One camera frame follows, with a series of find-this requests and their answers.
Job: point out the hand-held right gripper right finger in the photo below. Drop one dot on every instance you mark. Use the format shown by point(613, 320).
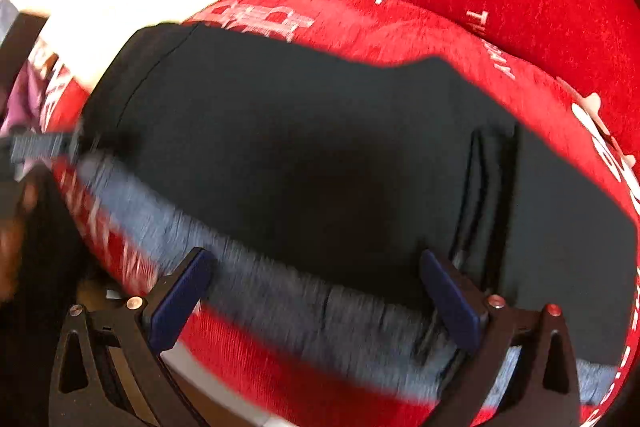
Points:
point(450, 302)

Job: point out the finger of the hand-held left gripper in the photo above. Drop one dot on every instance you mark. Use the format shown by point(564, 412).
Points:
point(40, 145)

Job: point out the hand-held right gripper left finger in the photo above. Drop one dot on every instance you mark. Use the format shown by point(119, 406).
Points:
point(180, 302)

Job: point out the black pants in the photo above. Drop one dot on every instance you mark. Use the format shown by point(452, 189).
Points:
point(300, 147)

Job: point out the pink object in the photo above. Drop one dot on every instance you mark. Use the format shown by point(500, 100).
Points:
point(25, 107)

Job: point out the red printed blanket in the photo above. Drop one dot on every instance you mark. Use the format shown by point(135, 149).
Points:
point(400, 32)

